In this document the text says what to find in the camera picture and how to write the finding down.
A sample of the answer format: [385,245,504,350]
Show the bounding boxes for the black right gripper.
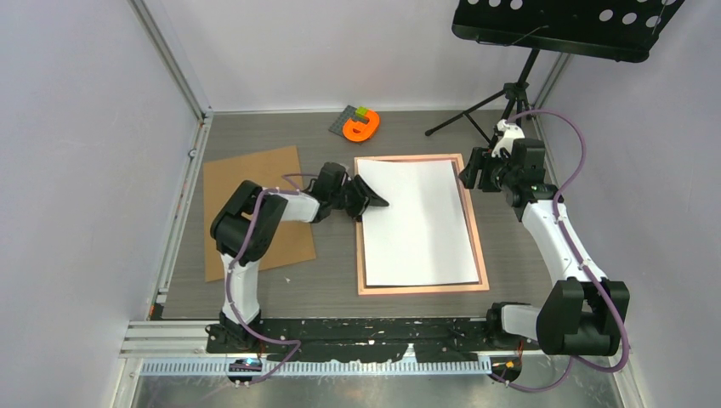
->
[458,147,519,193]

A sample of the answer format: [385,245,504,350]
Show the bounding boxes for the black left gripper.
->
[330,176,388,222]

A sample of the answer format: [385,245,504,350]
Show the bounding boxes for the cat and books photo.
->
[358,159,480,286]

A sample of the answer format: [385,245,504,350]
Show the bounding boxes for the brown cardboard backing board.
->
[202,144,318,283]

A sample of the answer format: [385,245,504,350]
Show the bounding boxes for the pink wooden picture frame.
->
[355,153,490,296]

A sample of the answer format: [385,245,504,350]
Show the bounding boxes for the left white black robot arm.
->
[208,162,389,352]

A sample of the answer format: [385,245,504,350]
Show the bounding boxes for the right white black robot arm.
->
[459,139,630,356]

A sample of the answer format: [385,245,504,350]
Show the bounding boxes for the grey building plate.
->
[328,105,357,138]

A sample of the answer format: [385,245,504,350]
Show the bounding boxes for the green toy brick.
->
[355,106,368,121]

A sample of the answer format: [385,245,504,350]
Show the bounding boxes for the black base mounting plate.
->
[205,318,542,365]

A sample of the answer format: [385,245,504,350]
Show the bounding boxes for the black music stand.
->
[424,0,684,137]

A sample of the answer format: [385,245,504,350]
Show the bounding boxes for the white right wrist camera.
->
[491,119,525,158]

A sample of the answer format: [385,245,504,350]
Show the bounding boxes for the orange plastic ring piece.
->
[342,110,381,144]

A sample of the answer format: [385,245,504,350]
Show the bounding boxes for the aluminium rail front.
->
[120,317,566,382]

